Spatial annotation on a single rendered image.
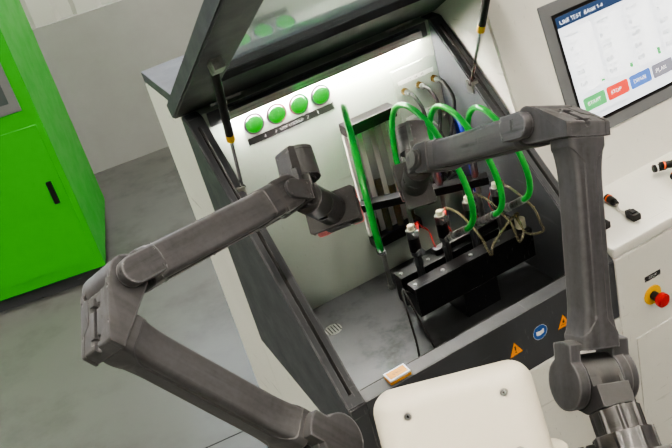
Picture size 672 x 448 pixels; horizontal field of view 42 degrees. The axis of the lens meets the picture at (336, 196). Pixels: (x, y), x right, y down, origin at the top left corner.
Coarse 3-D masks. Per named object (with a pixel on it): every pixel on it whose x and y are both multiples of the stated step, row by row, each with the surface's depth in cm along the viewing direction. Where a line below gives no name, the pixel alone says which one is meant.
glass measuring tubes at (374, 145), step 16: (368, 112) 216; (384, 112) 215; (368, 128) 214; (384, 128) 220; (368, 144) 216; (384, 144) 219; (352, 160) 218; (368, 160) 219; (384, 160) 220; (400, 160) 222; (352, 176) 221; (368, 176) 222; (384, 176) 224; (384, 192) 226; (384, 208) 225; (400, 208) 228; (368, 224) 227; (384, 224) 229; (400, 224) 229; (384, 240) 228
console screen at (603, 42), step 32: (576, 0) 208; (608, 0) 212; (640, 0) 215; (544, 32) 206; (576, 32) 209; (608, 32) 213; (640, 32) 216; (576, 64) 210; (608, 64) 214; (640, 64) 218; (576, 96) 211; (608, 96) 215; (640, 96) 219
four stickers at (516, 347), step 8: (560, 320) 194; (536, 328) 191; (544, 328) 193; (560, 328) 195; (536, 336) 192; (544, 336) 193; (512, 344) 190; (520, 344) 191; (512, 352) 190; (520, 352) 192
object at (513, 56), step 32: (448, 0) 212; (480, 0) 199; (512, 0) 202; (544, 0) 205; (512, 32) 203; (480, 64) 211; (512, 64) 204; (544, 64) 207; (512, 96) 205; (544, 96) 208; (640, 128) 220; (544, 160) 210; (608, 160) 218; (640, 160) 222; (640, 256) 199; (640, 288) 203; (640, 320) 207; (640, 352) 211; (640, 384) 215
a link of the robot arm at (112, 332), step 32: (96, 288) 114; (128, 288) 112; (96, 320) 112; (128, 320) 110; (96, 352) 110; (128, 352) 109; (160, 352) 113; (192, 352) 116; (160, 384) 114; (192, 384) 114; (224, 384) 117; (224, 416) 118; (256, 416) 118; (288, 416) 122; (320, 416) 123
